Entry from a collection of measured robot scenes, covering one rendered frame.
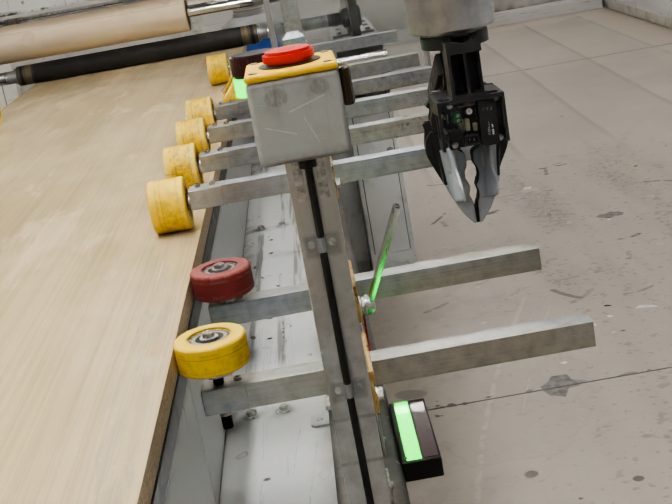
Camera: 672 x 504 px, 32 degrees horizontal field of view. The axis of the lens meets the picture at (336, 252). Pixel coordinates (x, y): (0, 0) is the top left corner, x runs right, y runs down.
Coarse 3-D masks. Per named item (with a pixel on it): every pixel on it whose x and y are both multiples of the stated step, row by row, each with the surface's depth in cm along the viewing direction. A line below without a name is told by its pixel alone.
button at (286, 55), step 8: (280, 48) 89; (288, 48) 88; (296, 48) 87; (304, 48) 87; (312, 48) 87; (264, 56) 88; (272, 56) 87; (280, 56) 86; (288, 56) 86; (296, 56) 86; (304, 56) 86; (272, 64) 87; (280, 64) 87; (288, 64) 86
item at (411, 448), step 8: (400, 408) 148; (408, 408) 148; (400, 416) 146; (408, 416) 146; (400, 424) 144; (408, 424) 143; (400, 432) 142; (408, 432) 141; (408, 440) 139; (416, 440) 139; (408, 448) 137; (416, 448) 137; (408, 456) 135; (416, 456) 135
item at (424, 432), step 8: (416, 400) 150; (416, 408) 147; (424, 408) 147; (416, 416) 145; (424, 416) 145; (416, 424) 143; (424, 424) 143; (424, 432) 141; (424, 440) 139; (432, 440) 138; (424, 448) 137; (432, 448) 136; (424, 456) 135
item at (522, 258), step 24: (408, 264) 152; (432, 264) 151; (456, 264) 150; (480, 264) 150; (504, 264) 150; (528, 264) 150; (288, 288) 152; (360, 288) 150; (384, 288) 150; (408, 288) 150; (432, 288) 151; (216, 312) 150; (240, 312) 150; (264, 312) 150; (288, 312) 151
